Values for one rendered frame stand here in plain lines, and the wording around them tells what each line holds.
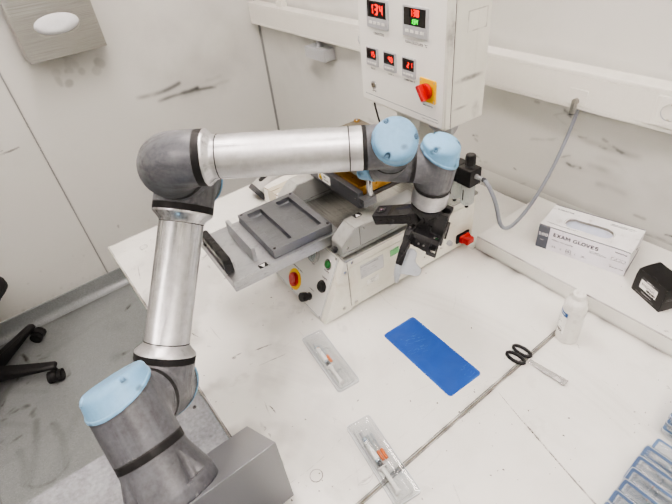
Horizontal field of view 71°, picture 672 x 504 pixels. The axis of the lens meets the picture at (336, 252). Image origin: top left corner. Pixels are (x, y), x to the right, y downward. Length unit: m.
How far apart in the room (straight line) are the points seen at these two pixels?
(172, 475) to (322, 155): 0.55
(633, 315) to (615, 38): 0.67
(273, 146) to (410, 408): 0.63
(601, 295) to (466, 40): 0.69
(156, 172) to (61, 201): 1.80
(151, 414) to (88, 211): 1.92
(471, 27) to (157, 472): 1.05
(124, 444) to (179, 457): 0.09
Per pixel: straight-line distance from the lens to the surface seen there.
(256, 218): 1.25
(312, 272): 1.25
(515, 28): 1.56
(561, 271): 1.36
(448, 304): 1.28
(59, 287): 2.83
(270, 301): 1.33
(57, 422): 2.39
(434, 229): 1.02
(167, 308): 0.94
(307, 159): 0.77
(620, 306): 1.31
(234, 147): 0.79
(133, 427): 0.83
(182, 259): 0.93
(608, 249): 1.36
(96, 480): 1.17
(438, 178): 0.92
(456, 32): 1.14
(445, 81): 1.15
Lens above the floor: 1.66
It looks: 39 degrees down
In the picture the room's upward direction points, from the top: 7 degrees counter-clockwise
